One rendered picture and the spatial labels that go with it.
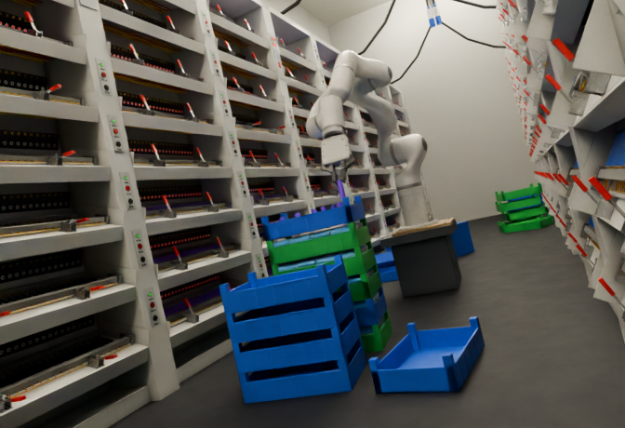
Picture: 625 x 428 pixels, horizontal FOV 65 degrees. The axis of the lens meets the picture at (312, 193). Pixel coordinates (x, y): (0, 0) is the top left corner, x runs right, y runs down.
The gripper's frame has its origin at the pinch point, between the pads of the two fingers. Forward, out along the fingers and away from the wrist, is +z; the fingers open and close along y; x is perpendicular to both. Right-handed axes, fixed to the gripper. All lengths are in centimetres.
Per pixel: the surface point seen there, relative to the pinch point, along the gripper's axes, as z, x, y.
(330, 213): 14.7, 5.5, 2.7
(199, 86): -62, -3, 58
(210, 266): 15, -17, 60
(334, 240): 22.4, 1.9, 3.5
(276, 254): 22.8, 1.7, 23.4
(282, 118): -91, -78, 51
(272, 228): 15.1, 5.3, 23.0
